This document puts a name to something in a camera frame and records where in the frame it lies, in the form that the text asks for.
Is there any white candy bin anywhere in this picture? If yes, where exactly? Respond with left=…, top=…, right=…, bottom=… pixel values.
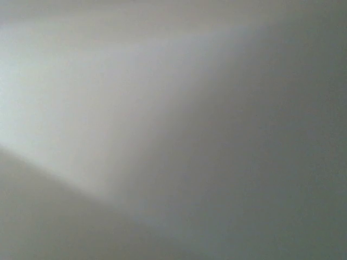
left=1, top=1, right=346, bottom=259

